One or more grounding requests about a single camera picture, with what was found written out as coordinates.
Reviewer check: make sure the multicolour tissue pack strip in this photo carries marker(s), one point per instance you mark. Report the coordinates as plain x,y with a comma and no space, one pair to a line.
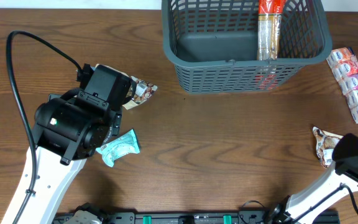
344,66

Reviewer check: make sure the brown snack bag with barcode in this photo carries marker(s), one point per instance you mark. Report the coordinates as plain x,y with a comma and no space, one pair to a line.
144,90

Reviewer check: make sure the teal wrapped snack packet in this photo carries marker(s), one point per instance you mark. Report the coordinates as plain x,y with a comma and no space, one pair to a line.
114,150

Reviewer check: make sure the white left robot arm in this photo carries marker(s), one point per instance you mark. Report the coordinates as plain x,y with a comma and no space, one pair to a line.
68,130

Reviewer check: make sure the orange spaghetti packet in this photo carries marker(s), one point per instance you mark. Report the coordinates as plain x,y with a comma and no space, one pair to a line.
269,23

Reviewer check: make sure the grey plastic shopping basket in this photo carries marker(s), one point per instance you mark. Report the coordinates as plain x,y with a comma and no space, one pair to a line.
213,44

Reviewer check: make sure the beige brown snack bag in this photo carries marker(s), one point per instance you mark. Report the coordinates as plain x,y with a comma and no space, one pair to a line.
325,144

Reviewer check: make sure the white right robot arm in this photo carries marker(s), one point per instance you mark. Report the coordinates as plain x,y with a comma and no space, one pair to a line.
338,154

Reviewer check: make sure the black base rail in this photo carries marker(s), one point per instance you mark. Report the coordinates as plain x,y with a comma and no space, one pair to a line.
251,215

